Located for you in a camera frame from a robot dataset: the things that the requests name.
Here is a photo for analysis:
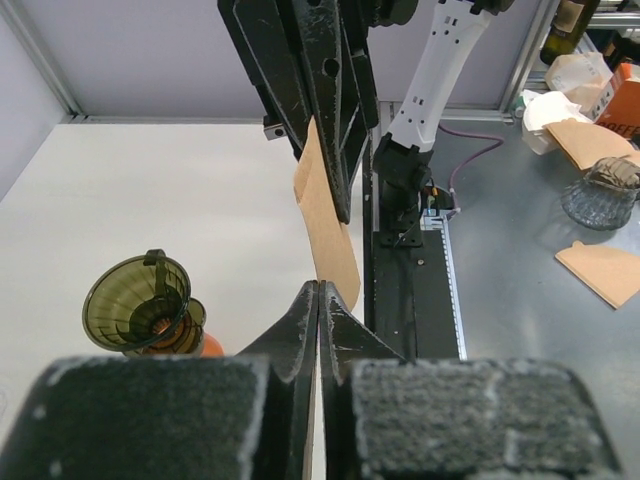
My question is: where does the orange glass carafe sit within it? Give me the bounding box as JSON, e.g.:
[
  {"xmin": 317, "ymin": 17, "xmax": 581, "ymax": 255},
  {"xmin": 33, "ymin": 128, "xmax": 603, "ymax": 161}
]
[{"xmin": 147, "ymin": 329, "xmax": 224, "ymax": 357}]

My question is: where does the dark glass wine bottle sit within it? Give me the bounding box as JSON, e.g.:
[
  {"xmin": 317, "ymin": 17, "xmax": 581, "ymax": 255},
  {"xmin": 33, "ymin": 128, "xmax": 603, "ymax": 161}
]
[{"xmin": 539, "ymin": 0, "xmax": 600, "ymax": 66}]

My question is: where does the orange coffee box outside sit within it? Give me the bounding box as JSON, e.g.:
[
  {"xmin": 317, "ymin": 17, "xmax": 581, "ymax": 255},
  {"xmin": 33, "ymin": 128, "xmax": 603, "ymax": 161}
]
[{"xmin": 594, "ymin": 63, "xmax": 640, "ymax": 140}]

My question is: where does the grey glass dripper outside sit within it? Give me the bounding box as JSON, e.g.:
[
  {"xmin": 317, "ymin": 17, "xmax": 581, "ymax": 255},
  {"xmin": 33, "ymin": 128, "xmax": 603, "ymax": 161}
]
[{"xmin": 561, "ymin": 155, "xmax": 639, "ymax": 231}]

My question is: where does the loose brown filter outside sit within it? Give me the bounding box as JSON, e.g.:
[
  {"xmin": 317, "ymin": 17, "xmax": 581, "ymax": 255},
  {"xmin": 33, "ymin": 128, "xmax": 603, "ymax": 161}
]
[{"xmin": 555, "ymin": 241, "xmax": 639, "ymax": 309}]

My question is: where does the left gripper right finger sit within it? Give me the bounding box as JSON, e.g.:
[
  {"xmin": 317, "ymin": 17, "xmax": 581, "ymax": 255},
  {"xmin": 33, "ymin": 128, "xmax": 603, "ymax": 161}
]
[{"xmin": 318, "ymin": 282, "xmax": 625, "ymax": 479}]

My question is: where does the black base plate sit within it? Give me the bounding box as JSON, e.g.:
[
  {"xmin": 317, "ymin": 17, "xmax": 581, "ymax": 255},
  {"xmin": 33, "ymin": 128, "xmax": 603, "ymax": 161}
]
[{"xmin": 363, "ymin": 134, "xmax": 459, "ymax": 360}]

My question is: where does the brown paper coffee filter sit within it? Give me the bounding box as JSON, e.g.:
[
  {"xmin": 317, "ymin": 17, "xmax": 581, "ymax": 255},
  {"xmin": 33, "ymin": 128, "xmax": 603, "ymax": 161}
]
[{"xmin": 293, "ymin": 119, "xmax": 361, "ymax": 310}]

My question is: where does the grey cable duct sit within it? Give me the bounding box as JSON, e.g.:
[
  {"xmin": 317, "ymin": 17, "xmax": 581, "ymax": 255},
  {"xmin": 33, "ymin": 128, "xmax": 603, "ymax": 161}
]
[{"xmin": 421, "ymin": 210, "xmax": 468, "ymax": 360}]

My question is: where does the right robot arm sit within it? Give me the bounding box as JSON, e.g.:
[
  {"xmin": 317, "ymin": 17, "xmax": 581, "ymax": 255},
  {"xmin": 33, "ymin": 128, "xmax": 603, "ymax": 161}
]
[{"xmin": 218, "ymin": 1, "xmax": 509, "ymax": 234}]

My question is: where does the white paper filter pack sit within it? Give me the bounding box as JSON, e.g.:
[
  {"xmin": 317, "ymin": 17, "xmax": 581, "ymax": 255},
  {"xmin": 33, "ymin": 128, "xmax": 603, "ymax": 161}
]
[{"xmin": 520, "ymin": 90, "xmax": 591, "ymax": 155}]

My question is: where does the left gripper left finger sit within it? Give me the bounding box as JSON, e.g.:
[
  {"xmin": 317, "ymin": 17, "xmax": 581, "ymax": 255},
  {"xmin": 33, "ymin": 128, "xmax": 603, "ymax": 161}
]
[{"xmin": 1, "ymin": 281, "xmax": 319, "ymax": 479}]

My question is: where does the dark green dripper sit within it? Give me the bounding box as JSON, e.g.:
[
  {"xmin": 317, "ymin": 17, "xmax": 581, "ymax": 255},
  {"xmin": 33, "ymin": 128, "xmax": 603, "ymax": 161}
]
[{"xmin": 82, "ymin": 249, "xmax": 206, "ymax": 357}]

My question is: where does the stack of brown filters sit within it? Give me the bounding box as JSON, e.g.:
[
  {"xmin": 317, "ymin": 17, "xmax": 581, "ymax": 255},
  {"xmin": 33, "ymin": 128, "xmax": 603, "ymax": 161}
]
[{"xmin": 545, "ymin": 119, "xmax": 639, "ymax": 171}]

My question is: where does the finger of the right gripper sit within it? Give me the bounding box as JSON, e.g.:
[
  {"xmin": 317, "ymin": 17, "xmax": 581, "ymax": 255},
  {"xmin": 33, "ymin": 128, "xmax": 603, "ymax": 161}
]
[
  {"xmin": 217, "ymin": 1, "xmax": 312, "ymax": 157},
  {"xmin": 279, "ymin": 1, "xmax": 378, "ymax": 224}
]

